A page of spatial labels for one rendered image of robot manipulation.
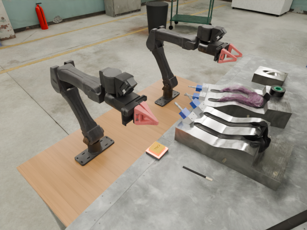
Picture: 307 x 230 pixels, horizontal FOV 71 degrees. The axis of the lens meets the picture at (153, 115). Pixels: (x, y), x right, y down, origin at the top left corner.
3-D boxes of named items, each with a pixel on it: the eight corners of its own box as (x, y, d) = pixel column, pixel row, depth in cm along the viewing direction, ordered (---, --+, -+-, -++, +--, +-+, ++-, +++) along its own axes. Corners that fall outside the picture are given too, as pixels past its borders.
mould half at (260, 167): (174, 139, 112) (176, 119, 104) (197, 115, 129) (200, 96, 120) (276, 191, 89) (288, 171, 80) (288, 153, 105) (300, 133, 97)
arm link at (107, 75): (129, 70, 66) (104, 58, 72) (108, 80, 61) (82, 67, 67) (131, 100, 74) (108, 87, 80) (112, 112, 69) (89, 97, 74)
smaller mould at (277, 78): (251, 81, 160) (254, 73, 155) (257, 74, 169) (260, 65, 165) (280, 90, 150) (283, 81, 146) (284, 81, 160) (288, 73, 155)
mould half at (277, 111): (194, 110, 132) (197, 95, 125) (202, 89, 151) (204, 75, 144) (284, 128, 119) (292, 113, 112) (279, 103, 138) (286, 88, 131)
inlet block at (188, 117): (169, 107, 110) (174, 101, 106) (174, 102, 114) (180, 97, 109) (186, 126, 110) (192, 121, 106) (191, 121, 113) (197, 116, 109)
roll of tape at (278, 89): (269, 96, 125) (271, 91, 123) (268, 89, 131) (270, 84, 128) (284, 98, 123) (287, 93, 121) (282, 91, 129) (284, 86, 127)
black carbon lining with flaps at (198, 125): (191, 128, 109) (193, 113, 103) (205, 112, 119) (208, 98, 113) (262, 160, 92) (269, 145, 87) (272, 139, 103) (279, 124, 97)
